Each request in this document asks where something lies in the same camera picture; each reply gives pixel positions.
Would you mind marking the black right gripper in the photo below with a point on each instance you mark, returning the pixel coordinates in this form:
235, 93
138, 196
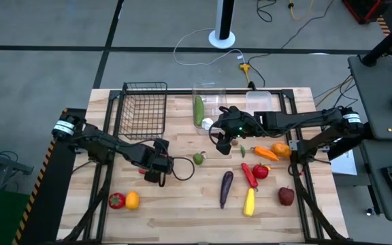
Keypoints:
240, 124

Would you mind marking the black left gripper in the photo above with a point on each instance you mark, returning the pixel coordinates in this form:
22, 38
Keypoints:
158, 161

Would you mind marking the small red chili pepper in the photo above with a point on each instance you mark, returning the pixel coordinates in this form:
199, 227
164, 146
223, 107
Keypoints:
141, 171

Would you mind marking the white garlic bulb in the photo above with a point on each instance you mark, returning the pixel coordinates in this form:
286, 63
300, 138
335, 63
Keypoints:
208, 123

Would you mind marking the small brown mushroom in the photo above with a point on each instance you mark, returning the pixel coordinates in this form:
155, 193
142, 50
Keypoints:
234, 143

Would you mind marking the green cucumber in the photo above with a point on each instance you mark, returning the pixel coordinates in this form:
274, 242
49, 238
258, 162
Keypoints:
199, 110

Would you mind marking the orange citrus fruit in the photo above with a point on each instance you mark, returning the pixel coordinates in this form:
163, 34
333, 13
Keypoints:
132, 200

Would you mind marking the green lime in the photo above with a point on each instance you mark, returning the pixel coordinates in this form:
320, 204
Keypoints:
198, 159

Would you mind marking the red bell pepper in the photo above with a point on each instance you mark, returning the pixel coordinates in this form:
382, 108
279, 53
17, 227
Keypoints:
117, 200

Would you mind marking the orange carrot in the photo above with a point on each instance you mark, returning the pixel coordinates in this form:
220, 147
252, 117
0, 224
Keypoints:
265, 154

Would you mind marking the long red pepper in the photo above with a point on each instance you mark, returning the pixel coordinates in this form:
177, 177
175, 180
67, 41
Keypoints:
249, 175

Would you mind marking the red tomato green stem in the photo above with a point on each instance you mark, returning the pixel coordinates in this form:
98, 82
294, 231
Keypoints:
260, 171

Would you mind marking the purple eggplant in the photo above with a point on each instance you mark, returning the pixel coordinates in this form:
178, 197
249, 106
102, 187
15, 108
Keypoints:
226, 187

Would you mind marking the yellow corn cob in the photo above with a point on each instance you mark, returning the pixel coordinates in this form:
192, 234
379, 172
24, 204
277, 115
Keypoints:
249, 203

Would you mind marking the dark red apple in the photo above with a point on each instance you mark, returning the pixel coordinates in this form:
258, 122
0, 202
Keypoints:
286, 196

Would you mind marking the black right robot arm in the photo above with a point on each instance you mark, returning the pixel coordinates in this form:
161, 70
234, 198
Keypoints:
298, 120

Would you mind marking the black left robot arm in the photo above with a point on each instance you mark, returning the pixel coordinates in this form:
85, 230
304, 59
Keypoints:
114, 148

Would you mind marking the clear plastic tall bin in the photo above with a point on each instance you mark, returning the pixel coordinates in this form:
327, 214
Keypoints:
216, 102

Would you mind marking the translucent low plastic container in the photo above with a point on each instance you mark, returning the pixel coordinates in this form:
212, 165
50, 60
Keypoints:
259, 102

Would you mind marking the yellow power plug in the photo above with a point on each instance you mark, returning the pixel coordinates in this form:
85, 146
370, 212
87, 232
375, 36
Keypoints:
245, 68

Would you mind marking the black white pole stand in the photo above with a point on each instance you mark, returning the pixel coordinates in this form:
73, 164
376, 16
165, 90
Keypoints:
222, 40

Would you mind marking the black hazard-striped platform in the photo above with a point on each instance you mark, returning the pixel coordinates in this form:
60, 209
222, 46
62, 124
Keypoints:
53, 204

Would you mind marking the white paper sheet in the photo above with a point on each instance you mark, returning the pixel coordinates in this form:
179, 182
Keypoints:
344, 166

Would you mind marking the grey metal stand leg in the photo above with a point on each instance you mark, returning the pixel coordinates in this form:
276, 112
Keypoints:
2, 159

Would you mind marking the grey desk top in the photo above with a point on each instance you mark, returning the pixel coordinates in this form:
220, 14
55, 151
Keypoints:
376, 102

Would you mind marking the grey keyboard desk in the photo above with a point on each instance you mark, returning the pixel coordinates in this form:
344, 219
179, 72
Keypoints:
391, 212

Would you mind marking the black aluminium table frame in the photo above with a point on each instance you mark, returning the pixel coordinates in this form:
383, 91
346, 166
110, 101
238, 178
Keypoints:
182, 92

